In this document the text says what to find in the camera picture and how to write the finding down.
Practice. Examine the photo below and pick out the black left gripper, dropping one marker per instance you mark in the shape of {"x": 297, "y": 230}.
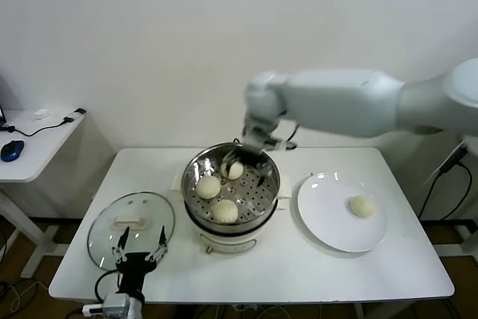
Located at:
{"x": 132, "y": 266}

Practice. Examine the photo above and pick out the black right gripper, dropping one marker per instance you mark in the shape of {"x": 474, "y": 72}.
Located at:
{"x": 250, "y": 152}

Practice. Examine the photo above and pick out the white steamed baozi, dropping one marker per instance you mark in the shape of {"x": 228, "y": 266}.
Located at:
{"x": 361, "y": 206}
{"x": 234, "y": 172}
{"x": 224, "y": 210}
{"x": 208, "y": 187}

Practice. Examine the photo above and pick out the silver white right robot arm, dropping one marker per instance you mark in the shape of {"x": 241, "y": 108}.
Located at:
{"x": 336, "y": 98}

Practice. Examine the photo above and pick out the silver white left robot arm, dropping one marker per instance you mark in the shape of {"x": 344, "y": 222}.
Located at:
{"x": 136, "y": 306}

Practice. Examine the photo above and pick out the stainless steel steamer basket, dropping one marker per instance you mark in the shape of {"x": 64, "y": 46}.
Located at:
{"x": 254, "y": 199}

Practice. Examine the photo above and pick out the white electric cooker base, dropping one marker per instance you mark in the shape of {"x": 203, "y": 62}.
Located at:
{"x": 228, "y": 244}

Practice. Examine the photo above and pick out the white round plate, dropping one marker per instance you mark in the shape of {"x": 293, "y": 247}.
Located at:
{"x": 325, "y": 207}

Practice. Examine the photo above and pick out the white side desk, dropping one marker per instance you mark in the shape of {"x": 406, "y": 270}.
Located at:
{"x": 37, "y": 154}

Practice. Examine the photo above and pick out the black silver adapter dongle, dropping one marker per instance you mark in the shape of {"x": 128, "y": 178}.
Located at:
{"x": 74, "y": 115}

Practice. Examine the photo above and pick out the blue computer mouse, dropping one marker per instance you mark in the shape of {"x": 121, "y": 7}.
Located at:
{"x": 12, "y": 151}

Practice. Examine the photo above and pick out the small white plastic object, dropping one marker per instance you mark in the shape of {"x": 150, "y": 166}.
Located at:
{"x": 41, "y": 113}

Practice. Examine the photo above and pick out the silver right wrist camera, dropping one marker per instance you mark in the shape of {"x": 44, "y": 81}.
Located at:
{"x": 274, "y": 144}

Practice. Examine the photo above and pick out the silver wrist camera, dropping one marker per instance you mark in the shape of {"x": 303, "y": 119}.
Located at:
{"x": 114, "y": 302}
{"x": 274, "y": 144}

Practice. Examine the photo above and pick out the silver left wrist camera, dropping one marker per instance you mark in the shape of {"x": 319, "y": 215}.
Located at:
{"x": 114, "y": 302}

